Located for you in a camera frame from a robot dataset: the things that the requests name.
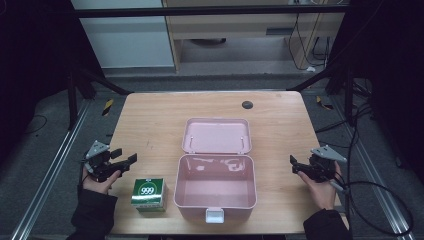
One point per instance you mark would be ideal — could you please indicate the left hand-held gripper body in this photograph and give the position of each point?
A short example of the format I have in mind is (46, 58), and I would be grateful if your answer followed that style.
(98, 163)

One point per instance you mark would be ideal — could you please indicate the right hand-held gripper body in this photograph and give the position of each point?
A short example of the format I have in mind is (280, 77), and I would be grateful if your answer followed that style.
(321, 168)

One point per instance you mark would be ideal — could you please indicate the green and white medicine box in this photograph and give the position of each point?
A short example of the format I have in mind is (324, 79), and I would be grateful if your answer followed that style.
(148, 193)

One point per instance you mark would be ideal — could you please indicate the pink plastic storage box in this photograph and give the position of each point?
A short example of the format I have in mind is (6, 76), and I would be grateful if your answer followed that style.
(215, 186)

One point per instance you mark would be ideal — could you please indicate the person's left hand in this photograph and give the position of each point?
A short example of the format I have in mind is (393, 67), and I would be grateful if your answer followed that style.
(98, 187)

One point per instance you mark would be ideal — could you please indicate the person's right hand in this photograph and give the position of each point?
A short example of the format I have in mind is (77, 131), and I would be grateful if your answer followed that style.
(325, 195)

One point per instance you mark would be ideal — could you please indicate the yellow and black tape strip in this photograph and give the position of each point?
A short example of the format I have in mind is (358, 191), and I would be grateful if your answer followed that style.
(107, 107)
(324, 104)

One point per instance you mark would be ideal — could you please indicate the black round table grommet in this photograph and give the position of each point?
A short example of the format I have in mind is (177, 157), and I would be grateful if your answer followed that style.
(247, 105)

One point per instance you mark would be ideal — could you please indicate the dark curtain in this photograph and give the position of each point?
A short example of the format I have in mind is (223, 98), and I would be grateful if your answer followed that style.
(36, 66)
(393, 83)

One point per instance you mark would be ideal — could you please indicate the white cabinet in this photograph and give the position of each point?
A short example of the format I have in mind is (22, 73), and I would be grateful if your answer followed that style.
(126, 40)

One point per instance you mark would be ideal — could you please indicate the light wooden desk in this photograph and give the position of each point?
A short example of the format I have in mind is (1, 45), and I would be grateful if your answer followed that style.
(233, 26)

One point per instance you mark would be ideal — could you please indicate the black metal crossbar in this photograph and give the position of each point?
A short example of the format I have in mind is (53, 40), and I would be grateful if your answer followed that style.
(200, 12)

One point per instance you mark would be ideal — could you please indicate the aluminium floor rail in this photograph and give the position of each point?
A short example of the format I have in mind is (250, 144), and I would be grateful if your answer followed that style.
(50, 173)
(376, 196)

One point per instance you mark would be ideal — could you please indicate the black metal frame stand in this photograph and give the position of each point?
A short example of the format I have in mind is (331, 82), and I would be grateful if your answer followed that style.
(349, 96)
(71, 100)

